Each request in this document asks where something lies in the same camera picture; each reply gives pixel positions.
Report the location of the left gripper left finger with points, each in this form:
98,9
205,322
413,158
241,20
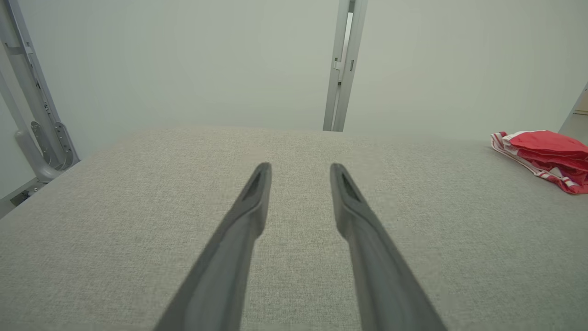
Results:
229,257

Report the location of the red white basketball jersey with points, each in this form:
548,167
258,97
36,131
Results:
546,147

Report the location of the grey door frame post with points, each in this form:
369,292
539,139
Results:
344,69

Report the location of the grey metal frame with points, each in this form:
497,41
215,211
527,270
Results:
32,101

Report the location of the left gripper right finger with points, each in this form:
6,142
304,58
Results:
376,266

